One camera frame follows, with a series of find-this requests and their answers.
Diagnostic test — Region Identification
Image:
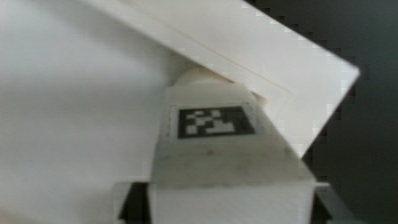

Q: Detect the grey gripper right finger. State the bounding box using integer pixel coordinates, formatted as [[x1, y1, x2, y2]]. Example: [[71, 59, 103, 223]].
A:
[[309, 182, 362, 224]]

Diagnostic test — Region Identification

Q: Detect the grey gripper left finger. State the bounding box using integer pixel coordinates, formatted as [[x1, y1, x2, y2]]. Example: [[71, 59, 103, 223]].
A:
[[112, 182, 151, 224]]

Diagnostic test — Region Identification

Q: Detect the white table leg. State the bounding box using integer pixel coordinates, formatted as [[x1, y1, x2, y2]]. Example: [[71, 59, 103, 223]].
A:
[[147, 68, 314, 224]]

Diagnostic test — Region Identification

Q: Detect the white square tabletop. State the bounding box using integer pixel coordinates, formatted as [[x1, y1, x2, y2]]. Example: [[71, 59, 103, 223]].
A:
[[0, 0, 359, 224]]

